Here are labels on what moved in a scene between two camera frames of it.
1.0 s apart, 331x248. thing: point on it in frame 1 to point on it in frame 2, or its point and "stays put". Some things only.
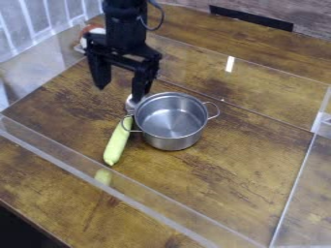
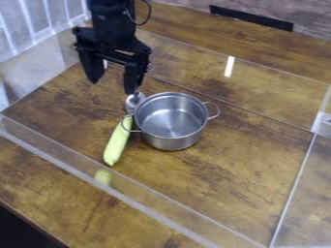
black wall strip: (252, 18) stays put
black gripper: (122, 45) to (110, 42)
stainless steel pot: (171, 118) stays put
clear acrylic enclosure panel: (63, 200) stays put
